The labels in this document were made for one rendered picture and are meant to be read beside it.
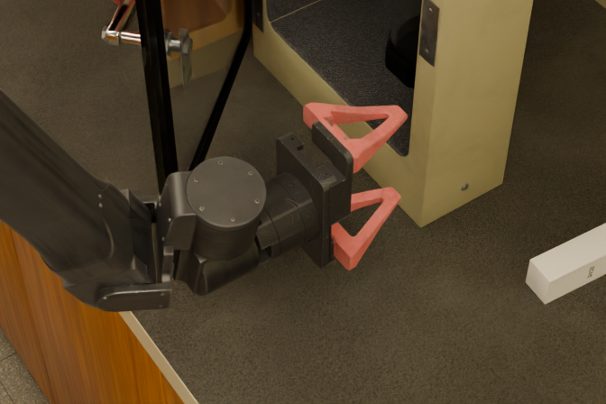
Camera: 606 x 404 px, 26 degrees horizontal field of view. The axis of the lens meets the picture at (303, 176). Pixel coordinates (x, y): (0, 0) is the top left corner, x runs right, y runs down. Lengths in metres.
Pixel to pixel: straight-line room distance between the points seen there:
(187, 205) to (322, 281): 0.42
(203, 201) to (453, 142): 0.43
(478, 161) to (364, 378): 0.26
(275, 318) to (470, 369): 0.19
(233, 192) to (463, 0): 0.34
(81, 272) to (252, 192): 0.14
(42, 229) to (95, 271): 0.07
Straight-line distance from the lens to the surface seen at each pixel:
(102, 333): 1.62
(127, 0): 1.21
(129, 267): 0.95
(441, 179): 1.33
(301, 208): 1.01
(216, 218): 0.91
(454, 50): 1.20
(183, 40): 1.16
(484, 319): 1.30
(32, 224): 0.89
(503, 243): 1.36
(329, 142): 0.99
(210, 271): 0.98
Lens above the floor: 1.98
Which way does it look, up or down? 48 degrees down
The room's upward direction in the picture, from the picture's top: straight up
